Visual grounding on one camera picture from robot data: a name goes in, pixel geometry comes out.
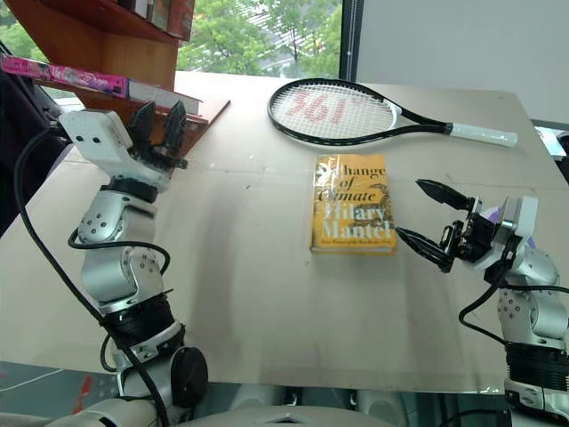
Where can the black and white tennis racket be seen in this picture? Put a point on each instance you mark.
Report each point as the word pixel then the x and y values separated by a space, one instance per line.
pixel 400 113

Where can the pink cover book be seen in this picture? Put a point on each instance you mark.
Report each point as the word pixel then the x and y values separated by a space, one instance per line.
pixel 89 80

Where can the black chair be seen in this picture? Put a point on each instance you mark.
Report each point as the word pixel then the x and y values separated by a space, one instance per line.
pixel 22 155

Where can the white and blue box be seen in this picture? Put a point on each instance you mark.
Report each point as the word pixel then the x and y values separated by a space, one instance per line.
pixel 553 142

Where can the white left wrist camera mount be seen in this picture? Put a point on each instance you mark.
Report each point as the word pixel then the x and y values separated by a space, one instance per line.
pixel 100 135

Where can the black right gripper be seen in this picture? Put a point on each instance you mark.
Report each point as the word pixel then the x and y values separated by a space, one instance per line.
pixel 473 238

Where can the black window frame post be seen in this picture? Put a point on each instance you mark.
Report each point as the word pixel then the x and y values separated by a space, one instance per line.
pixel 352 40

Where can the yellow paperback book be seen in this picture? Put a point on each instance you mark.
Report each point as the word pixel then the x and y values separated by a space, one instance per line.
pixel 353 209

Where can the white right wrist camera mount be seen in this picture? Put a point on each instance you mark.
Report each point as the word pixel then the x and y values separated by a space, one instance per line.
pixel 518 222

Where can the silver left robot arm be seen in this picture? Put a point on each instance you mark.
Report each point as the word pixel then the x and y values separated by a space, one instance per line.
pixel 106 271

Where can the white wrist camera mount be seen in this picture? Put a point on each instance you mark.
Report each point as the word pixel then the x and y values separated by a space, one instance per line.
pixel 100 135
pixel 518 222

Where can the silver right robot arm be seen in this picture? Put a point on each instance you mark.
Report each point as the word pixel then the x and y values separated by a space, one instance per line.
pixel 533 302

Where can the dark red book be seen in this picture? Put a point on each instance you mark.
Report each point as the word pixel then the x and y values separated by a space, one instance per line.
pixel 181 18

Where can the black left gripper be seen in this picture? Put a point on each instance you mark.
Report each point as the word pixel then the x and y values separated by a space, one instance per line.
pixel 155 153

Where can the dark green book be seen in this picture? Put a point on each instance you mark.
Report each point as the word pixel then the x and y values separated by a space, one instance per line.
pixel 157 11

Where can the wooden bookshelf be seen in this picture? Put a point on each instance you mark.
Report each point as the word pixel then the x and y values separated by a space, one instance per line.
pixel 111 53

